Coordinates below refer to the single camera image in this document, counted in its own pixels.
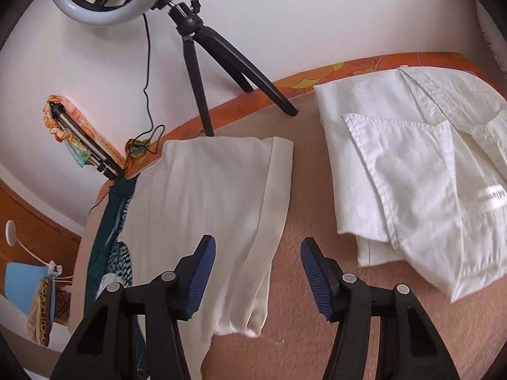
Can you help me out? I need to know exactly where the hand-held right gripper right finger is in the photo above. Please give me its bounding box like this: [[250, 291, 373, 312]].
[[300, 237, 462, 380]]

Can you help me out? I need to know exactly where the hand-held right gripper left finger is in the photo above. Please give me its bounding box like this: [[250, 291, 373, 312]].
[[49, 234, 218, 380]]

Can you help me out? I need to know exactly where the cream white garment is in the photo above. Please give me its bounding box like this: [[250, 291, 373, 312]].
[[119, 136, 294, 380]]

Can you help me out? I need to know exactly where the dark green printed garment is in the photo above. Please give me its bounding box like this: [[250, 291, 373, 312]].
[[84, 174, 153, 380]]

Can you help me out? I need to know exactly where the peach blanket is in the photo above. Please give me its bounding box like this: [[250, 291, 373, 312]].
[[67, 75, 507, 380]]

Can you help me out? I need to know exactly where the white collared shirt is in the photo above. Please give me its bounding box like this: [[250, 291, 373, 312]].
[[314, 65, 507, 305]]

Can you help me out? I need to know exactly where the leopard print bag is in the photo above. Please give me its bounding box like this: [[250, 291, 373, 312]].
[[27, 275, 56, 347]]

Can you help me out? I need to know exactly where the light blue chair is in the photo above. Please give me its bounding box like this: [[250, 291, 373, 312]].
[[4, 263, 56, 317]]

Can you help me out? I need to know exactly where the silver and black tripod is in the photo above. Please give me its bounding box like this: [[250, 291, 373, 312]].
[[47, 102, 126, 179]]

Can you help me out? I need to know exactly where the white desk lamp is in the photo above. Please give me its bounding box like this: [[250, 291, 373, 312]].
[[5, 222, 60, 270]]

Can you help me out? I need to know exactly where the orange floral cloth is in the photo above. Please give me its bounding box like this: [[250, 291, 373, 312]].
[[42, 95, 127, 169]]

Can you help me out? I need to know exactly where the black tabletop tripod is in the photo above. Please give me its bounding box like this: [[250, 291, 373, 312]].
[[152, 0, 298, 137]]

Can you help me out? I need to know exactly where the orange floral bedsheet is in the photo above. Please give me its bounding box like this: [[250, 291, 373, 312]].
[[119, 51, 492, 179]]

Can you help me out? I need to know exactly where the green leaf print pillow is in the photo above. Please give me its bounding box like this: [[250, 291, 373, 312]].
[[473, 0, 507, 99]]

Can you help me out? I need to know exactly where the wooden bed frame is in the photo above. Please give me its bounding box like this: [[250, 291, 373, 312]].
[[0, 178, 84, 297]]

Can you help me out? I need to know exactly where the thin black cable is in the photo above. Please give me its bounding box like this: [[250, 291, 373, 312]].
[[89, 13, 166, 214]]

